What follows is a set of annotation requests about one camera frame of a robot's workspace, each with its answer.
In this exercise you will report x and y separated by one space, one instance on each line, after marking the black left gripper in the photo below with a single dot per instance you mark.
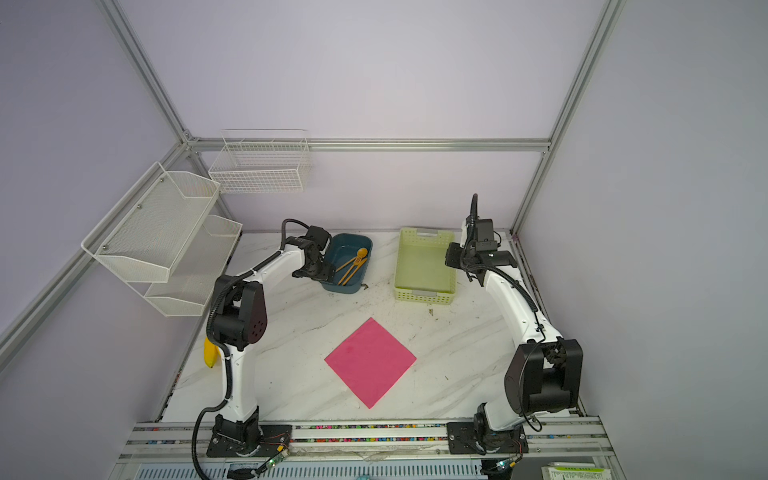
327 273

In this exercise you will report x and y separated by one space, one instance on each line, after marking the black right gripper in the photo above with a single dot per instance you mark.
450 255

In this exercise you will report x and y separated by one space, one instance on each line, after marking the orange plastic fork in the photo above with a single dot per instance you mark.
351 270

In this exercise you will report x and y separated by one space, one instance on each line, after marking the yellow plastic spoon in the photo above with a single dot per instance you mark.
360 255

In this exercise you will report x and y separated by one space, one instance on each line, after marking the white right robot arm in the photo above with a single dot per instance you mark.
544 375

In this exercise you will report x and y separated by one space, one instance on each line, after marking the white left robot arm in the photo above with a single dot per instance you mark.
237 319

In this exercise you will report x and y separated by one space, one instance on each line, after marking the pink paper napkin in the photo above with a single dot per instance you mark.
370 362

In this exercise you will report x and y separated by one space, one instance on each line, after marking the dark teal plastic bin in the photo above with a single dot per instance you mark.
349 254

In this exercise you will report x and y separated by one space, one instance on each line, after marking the light green perforated basket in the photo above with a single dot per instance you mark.
421 274

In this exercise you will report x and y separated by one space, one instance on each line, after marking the white mesh lower shelf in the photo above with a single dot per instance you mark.
189 289

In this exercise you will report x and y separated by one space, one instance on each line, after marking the white mesh shelf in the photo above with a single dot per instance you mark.
145 236
189 289

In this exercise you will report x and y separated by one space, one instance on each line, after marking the yellow banana bunch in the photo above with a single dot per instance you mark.
210 353

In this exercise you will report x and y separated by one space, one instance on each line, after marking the white mesh upper shelf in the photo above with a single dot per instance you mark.
145 236

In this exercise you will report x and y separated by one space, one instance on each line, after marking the white wire wall basket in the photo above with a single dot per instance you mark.
254 161

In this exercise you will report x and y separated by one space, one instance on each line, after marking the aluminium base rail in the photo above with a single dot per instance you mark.
569 447

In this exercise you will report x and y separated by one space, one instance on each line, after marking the aluminium frame post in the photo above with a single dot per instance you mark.
608 18

